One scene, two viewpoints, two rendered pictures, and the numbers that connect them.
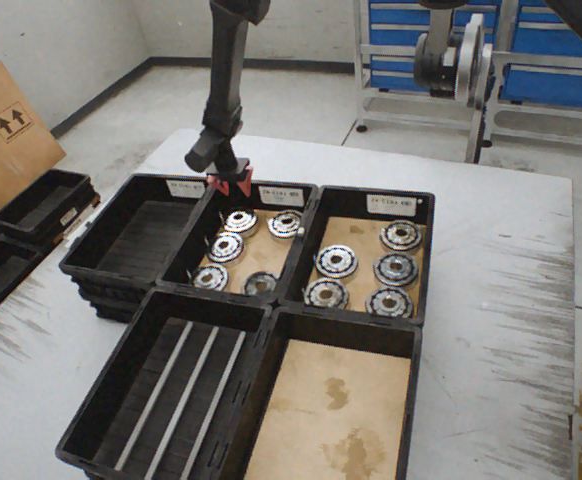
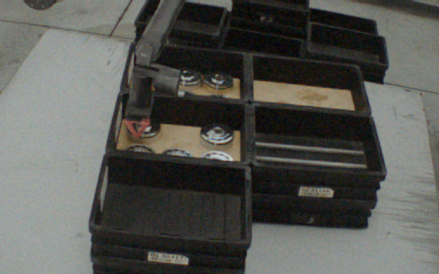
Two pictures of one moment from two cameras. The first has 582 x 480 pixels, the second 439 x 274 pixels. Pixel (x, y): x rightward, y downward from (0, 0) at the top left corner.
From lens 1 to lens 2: 2.19 m
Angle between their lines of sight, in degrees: 82
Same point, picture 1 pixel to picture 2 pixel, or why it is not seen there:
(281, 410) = not seen: hidden behind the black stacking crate
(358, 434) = (300, 97)
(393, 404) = (278, 86)
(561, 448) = not seen: hidden behind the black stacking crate
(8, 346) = not seen: outside the picture
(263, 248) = (166, 146)
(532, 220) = (92, 50)
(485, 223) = (95, 69)
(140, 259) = (192, 229)
